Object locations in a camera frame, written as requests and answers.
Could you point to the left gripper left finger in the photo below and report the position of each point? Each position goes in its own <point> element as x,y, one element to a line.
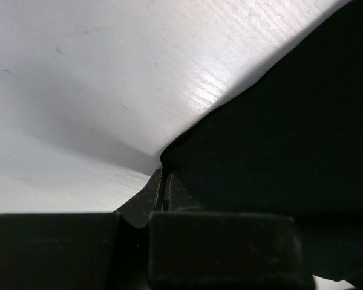
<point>136,210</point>

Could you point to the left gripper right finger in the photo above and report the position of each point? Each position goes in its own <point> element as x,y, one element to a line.
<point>176,196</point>

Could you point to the black t shirt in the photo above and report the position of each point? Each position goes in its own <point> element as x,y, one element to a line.
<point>292,144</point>

